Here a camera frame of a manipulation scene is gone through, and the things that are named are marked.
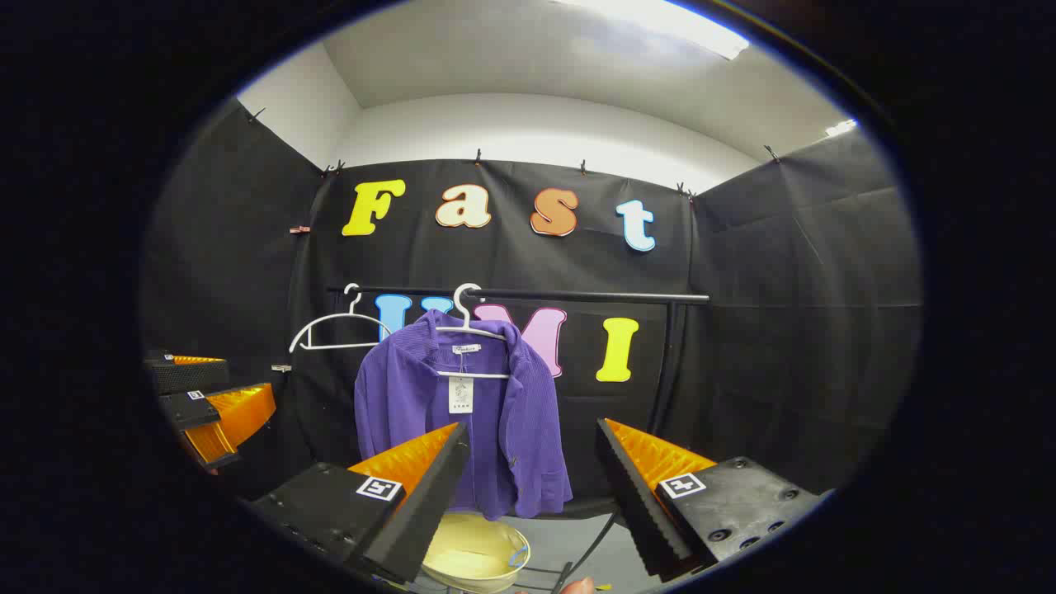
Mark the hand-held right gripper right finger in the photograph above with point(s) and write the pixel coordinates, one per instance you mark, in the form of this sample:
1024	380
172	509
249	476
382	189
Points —
635	503

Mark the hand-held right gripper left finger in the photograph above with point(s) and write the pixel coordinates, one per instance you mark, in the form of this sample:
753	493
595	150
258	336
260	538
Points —
437	503

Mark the cream laundry hamper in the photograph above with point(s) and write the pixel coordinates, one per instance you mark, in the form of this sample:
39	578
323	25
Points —
474	549

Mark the black backdrop cloth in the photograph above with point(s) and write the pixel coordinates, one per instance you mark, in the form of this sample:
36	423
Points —
742	247

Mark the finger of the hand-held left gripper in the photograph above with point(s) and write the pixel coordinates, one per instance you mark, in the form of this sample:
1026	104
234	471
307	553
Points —
190	375
186	408

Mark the white empty hanger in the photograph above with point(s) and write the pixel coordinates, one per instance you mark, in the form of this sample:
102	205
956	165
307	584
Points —
338	318

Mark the long ceiling light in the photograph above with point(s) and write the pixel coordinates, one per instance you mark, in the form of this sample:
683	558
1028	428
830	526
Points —
660	21

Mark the black clothes rack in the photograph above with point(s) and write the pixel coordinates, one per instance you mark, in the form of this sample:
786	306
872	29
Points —
594	295

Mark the small ceiling light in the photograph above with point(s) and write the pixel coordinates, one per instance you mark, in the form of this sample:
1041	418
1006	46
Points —
841	128

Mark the purple ribbed jacket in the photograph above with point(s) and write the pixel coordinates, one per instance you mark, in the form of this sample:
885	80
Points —
404	388

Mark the white hanger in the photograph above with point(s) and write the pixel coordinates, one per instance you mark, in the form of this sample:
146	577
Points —
464	318
338	318

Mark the row of black backdrop clips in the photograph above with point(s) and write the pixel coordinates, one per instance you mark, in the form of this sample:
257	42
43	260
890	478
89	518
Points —
478	156

